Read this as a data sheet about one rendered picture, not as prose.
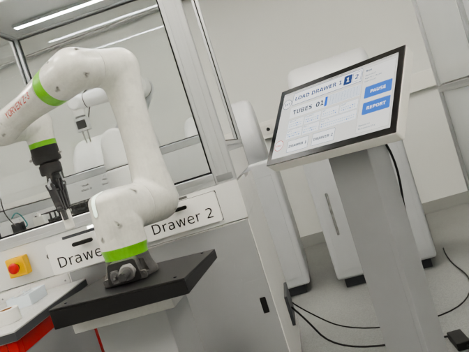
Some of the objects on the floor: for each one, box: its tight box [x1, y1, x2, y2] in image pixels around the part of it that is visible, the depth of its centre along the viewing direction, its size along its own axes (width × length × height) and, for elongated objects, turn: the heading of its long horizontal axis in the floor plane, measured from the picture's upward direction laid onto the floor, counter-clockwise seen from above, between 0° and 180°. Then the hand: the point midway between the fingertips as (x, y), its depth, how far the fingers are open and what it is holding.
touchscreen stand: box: [328, 145, 449, 352], centre depth 191 cm, size 50×45×102 cm
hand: (68, 219), depth 198 cm, fingers closed
